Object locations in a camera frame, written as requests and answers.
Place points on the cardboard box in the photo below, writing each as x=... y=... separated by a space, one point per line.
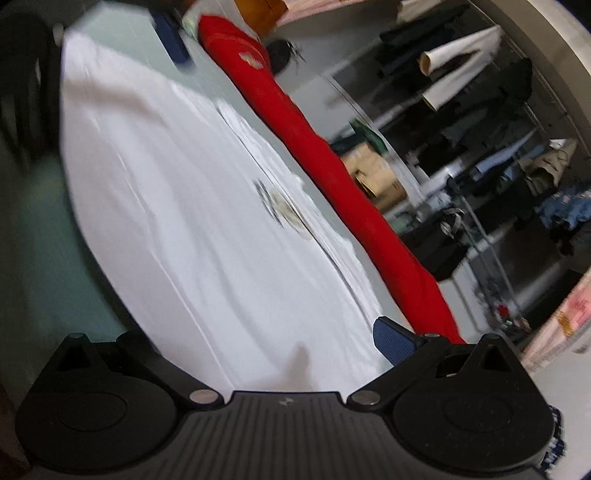
x=390 y=191

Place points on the small colourful tag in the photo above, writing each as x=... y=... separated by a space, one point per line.
x=250 y=60

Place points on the pink curtain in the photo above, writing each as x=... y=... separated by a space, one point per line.
x=568 y=314
x=323 y=9

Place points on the blue patterned garment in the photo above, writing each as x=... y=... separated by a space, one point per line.
x=565 y=207

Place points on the black jacket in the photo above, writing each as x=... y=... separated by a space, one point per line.
x=436 y=249

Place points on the navy star print garment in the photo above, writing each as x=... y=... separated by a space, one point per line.
x=556 y=443

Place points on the metal wall hook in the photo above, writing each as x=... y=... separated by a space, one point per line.
x=298 y=51

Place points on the wooden headboard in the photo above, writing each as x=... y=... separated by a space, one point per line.
x=258 y=11

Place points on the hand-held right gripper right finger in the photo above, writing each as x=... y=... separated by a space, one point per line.
x=392 y=339

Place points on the beige clothes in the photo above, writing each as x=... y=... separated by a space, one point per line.
x=364 y=166

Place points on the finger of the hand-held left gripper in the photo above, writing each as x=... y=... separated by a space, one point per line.
x=171 y=41

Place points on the white t-shirt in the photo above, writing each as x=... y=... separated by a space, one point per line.
x=184 y=207

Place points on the cream sweater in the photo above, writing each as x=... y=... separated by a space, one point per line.
x=461 y=46

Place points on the row of dark hanging clothes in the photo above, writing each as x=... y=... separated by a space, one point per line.
x=485 y=120

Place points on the red rolled quilt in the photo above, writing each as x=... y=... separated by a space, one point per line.
x=323 y=152

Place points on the black backpack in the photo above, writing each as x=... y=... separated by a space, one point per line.
x=279 y=55

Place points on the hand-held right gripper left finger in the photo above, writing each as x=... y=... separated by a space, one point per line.
x=161 y=364

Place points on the beige hanging jacket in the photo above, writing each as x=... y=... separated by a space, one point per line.
x=549 y=161

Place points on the metal drying rack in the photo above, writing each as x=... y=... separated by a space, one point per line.
x=503 y=277

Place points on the blue checked bed sheet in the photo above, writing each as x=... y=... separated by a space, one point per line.
x=46 y=254

